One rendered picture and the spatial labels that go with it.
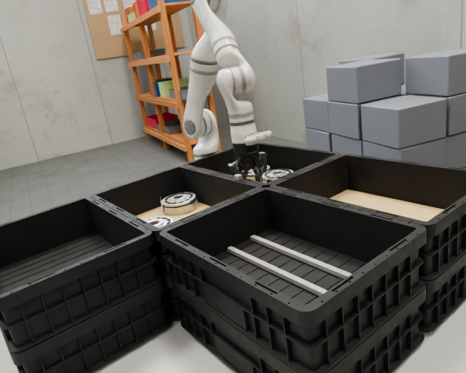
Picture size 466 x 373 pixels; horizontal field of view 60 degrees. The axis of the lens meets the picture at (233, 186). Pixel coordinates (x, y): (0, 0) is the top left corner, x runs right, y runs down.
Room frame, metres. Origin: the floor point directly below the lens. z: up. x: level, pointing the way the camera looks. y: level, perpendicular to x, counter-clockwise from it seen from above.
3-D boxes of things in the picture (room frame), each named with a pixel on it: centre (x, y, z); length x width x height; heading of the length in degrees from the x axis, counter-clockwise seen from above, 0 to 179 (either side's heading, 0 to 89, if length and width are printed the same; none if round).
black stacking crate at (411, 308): (0.67, -0.07, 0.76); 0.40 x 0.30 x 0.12; 35
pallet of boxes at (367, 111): (2.76, -1.12, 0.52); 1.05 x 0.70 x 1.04; 18
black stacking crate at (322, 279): (0.67, -0.07, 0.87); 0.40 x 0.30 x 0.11; 35
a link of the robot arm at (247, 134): (1.13, -0.07, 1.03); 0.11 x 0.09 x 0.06; 37
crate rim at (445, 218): (0.84, -0.32, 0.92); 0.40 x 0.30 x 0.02; 35
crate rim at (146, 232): (0.82, 0.40, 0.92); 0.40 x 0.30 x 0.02; 35
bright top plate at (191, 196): (1.12, 0.16, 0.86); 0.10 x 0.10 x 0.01
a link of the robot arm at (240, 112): (1.14, -0.04, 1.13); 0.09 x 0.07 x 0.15; 102
